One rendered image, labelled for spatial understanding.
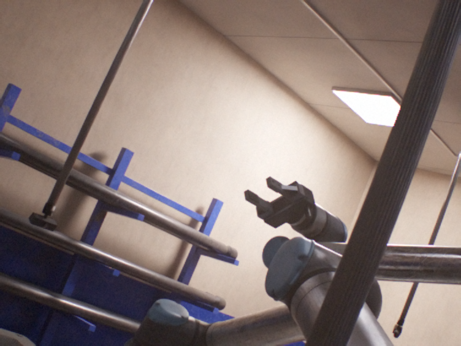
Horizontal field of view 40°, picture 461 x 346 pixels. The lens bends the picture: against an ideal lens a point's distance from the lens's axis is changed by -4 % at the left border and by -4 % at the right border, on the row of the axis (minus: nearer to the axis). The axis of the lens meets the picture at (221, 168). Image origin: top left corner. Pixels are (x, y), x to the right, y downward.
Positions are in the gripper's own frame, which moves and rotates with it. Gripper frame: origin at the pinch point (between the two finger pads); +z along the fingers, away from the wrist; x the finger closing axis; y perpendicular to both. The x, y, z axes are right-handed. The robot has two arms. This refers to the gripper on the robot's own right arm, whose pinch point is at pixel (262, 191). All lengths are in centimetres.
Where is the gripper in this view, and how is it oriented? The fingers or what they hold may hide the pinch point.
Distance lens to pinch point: 158.3
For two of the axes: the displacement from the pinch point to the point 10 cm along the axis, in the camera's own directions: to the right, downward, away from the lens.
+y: 1.3, 7.9, -6.0
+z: -6.5, -3.9, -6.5
